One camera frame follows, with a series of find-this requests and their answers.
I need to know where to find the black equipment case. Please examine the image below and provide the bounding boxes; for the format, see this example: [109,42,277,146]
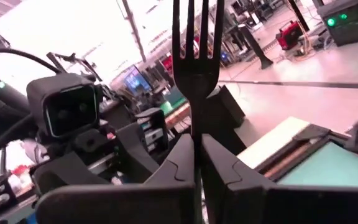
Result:
[203,84,247,147]

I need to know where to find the light wooden table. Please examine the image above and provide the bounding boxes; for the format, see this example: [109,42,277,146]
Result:
[165,101,193,129]

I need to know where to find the monitor with blue screen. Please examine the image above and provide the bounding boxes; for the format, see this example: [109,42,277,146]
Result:
[123,65,152,94]

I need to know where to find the black left camera cable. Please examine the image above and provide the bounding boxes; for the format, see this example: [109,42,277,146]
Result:
[0,46,62,75]

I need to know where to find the black pedestal stand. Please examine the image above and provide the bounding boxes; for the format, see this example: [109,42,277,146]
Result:
[237,24,273,70]

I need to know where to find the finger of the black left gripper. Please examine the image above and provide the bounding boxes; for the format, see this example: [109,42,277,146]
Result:
[33,152,110,200]
[118,123,163,184]

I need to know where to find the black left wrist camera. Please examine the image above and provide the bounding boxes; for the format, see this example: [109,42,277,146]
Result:
[26,73,101,139]

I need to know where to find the black computer green lights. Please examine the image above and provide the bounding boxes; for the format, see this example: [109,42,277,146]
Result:
[317,0,358,47]

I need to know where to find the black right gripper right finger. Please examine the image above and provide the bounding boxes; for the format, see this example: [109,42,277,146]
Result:
[201,133,358,224]

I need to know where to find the red and black toolbox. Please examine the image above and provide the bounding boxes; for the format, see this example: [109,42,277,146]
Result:
[275,20,305,51]

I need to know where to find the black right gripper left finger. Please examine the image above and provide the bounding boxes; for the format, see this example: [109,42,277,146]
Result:
[35,133,196,224]

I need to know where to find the black rig frame post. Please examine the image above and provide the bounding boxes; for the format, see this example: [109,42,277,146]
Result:
[116,0,148,63]

